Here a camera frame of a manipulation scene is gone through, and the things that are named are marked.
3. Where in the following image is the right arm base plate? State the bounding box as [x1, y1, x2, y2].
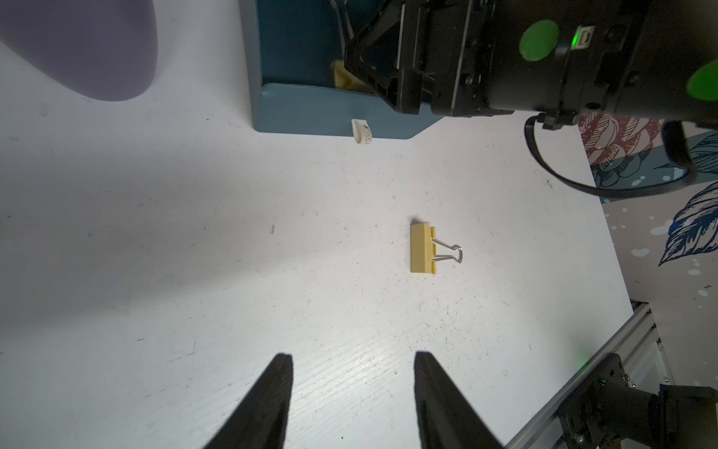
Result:
[558, 353, 717, 448]

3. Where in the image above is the purple mug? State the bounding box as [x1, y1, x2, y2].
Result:
[1, 0, 158, 101]

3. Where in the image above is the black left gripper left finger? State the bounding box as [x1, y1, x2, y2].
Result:
[205, 353, 294, 449]

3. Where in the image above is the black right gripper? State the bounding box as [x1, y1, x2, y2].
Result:
[344, 1, 567, 117]

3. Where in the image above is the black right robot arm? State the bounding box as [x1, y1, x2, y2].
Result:
[344, 1, 717, 129]

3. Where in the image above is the teal bottom drawer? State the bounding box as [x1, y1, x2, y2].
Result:
[239, 1, 441, 140]

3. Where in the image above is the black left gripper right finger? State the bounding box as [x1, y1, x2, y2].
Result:
[414, 352, 503, 449]

